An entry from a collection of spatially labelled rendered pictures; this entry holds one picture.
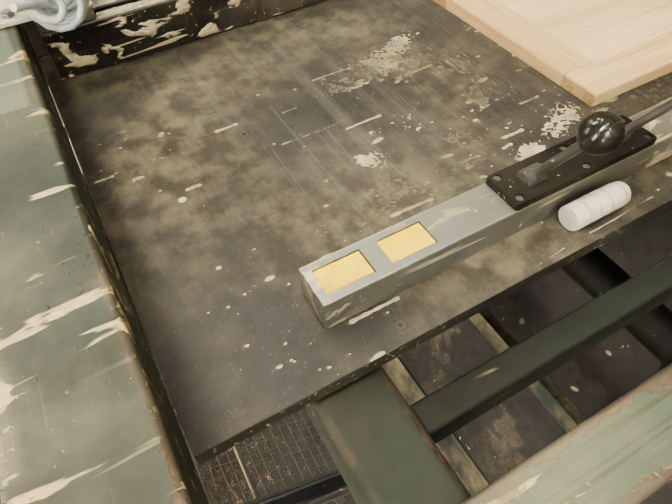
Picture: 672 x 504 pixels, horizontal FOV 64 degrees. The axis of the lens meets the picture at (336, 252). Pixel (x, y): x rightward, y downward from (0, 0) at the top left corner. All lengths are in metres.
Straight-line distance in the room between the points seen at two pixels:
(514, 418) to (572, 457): 2.06
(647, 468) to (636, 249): 1.74
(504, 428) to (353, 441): 2.06
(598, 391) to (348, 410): 1.83
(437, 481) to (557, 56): 0.60
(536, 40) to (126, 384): 0.72
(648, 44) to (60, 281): 0.81
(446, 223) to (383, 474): 0.24
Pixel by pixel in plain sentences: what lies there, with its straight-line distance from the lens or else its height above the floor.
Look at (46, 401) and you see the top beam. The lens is 0.42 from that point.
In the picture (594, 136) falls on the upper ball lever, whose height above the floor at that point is 1.56.
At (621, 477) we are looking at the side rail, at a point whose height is 1.63.
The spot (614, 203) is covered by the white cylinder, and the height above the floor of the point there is 1.43.
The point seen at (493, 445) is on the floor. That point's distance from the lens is 2.60.
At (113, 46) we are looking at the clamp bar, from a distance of 0.90.
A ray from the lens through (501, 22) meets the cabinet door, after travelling 0.92.
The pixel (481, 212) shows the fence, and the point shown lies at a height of 1.56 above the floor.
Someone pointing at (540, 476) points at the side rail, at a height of 1.67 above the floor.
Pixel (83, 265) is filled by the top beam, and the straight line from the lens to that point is 0.48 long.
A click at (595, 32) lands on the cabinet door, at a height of 1.20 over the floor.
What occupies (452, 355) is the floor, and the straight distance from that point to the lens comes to 2.62.
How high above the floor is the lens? 2.01
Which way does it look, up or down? 40 degrees down
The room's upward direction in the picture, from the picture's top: 92 degrees counter-clockwise
